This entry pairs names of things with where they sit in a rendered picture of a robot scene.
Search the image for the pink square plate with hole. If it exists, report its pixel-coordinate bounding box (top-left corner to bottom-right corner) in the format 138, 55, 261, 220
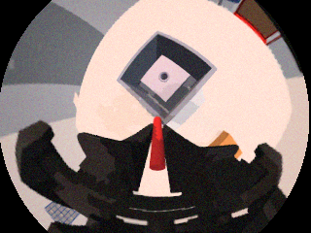
141, 55, 190, 102

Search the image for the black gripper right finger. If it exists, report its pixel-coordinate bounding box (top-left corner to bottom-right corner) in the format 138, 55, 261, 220
163, 124, 240, 193

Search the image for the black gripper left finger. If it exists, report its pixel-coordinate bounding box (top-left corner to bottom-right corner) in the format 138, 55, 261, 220
78, 123, 155, 191

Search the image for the red peg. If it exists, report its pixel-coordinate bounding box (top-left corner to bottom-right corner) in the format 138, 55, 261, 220
149, 116, 166, 171

